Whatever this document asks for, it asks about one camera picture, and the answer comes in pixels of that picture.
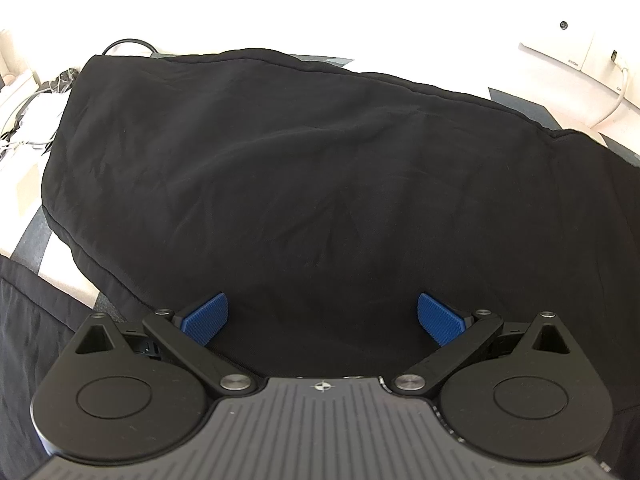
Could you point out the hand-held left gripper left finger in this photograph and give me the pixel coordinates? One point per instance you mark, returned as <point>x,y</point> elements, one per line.
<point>207,317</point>

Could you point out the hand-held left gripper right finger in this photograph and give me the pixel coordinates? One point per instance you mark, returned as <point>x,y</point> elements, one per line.
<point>440,320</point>

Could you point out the black garment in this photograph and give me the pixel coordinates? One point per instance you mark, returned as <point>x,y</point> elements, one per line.
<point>320,185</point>

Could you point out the clear plastic bag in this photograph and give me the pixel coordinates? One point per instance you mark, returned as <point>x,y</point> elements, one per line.
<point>65,79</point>

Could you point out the white wall socket panel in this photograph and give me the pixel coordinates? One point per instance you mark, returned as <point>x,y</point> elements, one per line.
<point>575,45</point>

